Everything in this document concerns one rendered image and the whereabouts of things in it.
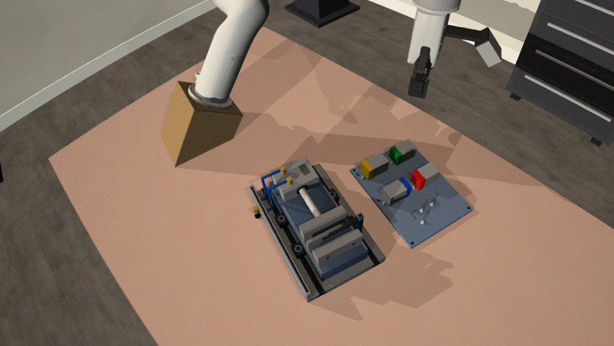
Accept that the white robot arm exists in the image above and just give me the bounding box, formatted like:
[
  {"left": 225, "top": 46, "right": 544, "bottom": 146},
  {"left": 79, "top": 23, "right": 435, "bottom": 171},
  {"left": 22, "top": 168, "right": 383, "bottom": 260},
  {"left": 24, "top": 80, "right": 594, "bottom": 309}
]
[{"left": 188, "top": 0, "right": 502, "bottom": 110}]

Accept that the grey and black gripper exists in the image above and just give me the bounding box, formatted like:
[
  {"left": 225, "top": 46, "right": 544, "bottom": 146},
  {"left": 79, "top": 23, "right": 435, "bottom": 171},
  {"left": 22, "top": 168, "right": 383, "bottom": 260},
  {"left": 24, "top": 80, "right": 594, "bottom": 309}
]
[{"left": 407, "top": 0, "right": 460, "bottom": 99}]

